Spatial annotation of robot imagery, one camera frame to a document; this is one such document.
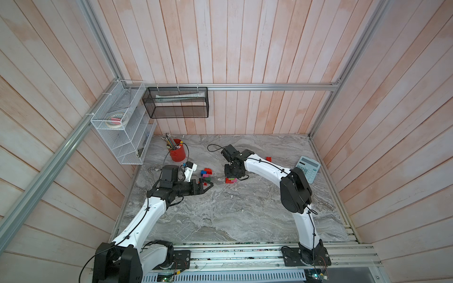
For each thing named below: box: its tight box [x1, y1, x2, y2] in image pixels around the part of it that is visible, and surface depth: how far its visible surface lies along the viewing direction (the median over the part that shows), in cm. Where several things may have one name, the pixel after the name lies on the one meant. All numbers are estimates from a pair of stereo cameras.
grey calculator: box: [295, 155, 321, 184], surface depth 103 cm
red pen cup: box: [169, 138, 186, 163], surface depth 103 cm
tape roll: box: [105, 112, 129, 129], surface depth 74 cm
